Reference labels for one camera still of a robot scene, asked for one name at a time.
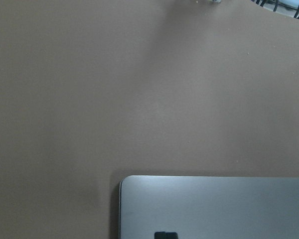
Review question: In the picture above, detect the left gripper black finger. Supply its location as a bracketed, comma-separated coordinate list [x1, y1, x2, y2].
[154, 232, 177, 239]

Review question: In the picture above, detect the grey laptop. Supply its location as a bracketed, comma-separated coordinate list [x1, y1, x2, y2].
[119, 175, 299, 239]

